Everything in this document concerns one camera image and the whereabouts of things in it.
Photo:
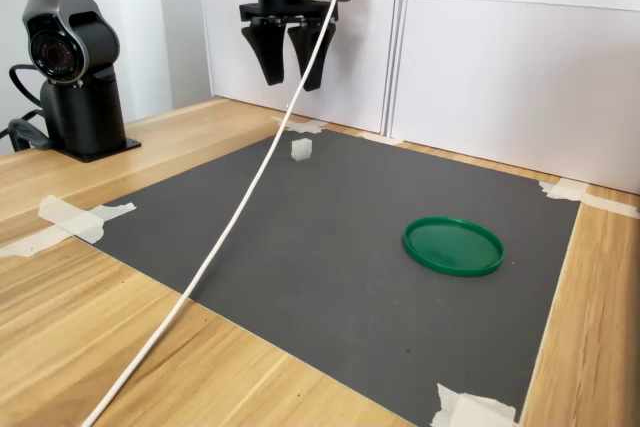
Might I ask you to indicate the dark grey mat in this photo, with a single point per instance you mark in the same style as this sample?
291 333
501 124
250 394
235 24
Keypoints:
325 247

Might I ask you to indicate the white masking tape patch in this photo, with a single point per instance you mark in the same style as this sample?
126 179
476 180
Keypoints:
300 125
565 189
470 409
75 219

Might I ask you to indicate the round green lid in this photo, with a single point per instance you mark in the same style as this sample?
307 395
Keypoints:
450 247

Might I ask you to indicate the small white plastic terminal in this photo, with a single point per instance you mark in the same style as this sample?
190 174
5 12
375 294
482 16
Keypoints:
301 151

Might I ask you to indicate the clear plastic panel joiner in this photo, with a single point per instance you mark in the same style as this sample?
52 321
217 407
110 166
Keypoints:
393 72

